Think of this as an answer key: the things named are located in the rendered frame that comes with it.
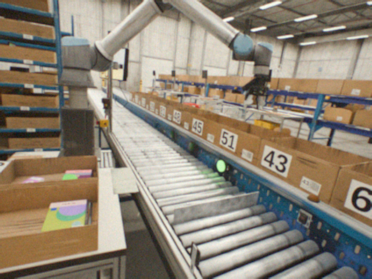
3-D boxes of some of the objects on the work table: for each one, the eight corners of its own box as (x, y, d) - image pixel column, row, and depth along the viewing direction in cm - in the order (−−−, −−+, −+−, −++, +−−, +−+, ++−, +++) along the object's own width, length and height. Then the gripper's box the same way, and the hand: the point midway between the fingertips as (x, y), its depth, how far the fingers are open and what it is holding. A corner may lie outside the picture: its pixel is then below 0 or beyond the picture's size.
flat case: (57, 190, 94) (57, 188, 94) (65, 172, 112) (65, 170, 111) (90, 189, 99) (90, 185, 98) (93, 172, 116) (93, 169, 116)
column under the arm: (54, 163, 125) (50, 108, 117) (61, 149, 148) (58, 103, 140) (101, 161, 135) (100, 110, 126) (100, 149, 158) (100, 105, 149)
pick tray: (-14, 214, 78) (-18, 190, 75) (99, 202, 92) (99, 181, 90) (-68, 282, 53) (-77, 249, 50) (99, 250, 67) (98, 224, 64)
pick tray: (14, 177, 106) (12, 158, 103) (97, 171, 121) (97, 155, 118) (-10, 210, 81) (-14, 186, 78) (99, 197, 96) (99, 177, 94)
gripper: (255, 73, 113) (248, 111, 119) (276, 77, 121) (269, 112, 126) (244, 73, 121) (238, 109, 126) (265, 76, 128) (258, 110, 134)
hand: (250, 108), depth 129 cm, fingers open, 10 cm apart
